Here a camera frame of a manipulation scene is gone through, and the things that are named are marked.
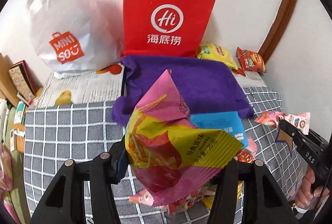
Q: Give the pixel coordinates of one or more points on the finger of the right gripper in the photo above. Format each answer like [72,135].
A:
[298,138]

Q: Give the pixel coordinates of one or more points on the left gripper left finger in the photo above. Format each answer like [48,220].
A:
[63,200]

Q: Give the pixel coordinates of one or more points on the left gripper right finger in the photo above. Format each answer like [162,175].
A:
[264,201]

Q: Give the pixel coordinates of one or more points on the pink white candy packet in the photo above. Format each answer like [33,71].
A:
[273,118]

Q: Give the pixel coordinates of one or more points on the small red snack packet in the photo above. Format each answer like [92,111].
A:
[244,156]

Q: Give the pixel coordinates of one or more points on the strawberry pink snack packet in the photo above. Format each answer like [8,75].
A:
[145,198]

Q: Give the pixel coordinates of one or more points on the pink yellow snack packet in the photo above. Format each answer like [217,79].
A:
[168,154]

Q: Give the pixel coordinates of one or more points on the right hand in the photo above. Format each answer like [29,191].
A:
[305,196]

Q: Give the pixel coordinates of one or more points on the pink plastic bag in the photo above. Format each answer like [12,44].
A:
[6,170]

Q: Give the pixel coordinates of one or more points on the grey checked blanket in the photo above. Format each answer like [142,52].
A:
[83,131]

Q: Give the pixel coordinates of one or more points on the blue tissue pack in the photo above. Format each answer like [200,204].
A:
[229,122]

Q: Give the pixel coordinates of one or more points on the orange chips bag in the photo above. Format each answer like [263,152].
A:
[250,61]

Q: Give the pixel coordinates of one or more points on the teal white box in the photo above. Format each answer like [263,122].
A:
[19,114]

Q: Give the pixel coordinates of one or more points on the purple towel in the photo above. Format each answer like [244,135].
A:
[206,86]

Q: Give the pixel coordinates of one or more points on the newspaper sheet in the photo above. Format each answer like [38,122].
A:
[89,87]

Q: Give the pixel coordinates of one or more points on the patterned brown book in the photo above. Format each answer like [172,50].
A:
[22,80]

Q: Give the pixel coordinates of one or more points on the wooden headboard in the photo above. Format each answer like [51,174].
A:
[8,90]

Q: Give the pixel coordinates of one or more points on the yellow chips bag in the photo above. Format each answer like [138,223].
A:
[217,53]

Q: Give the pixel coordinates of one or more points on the white Miniso plastic bag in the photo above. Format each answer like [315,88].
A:
[72,37]

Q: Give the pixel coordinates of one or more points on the red paper shopping bag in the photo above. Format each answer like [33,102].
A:
[165,27]

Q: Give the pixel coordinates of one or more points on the brown wooden door frame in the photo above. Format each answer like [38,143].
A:
[277,29]

